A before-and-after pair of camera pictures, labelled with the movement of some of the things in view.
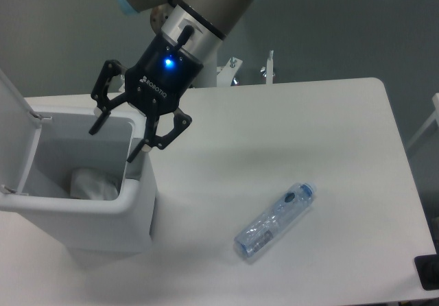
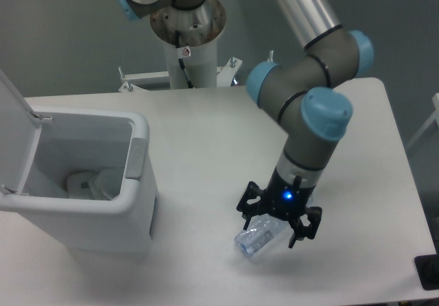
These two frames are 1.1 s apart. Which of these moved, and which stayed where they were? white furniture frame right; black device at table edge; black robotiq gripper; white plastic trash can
Moved: black robotiq gripper
Stayed: white plastic trash can; white furniture frame right; black device at table edge
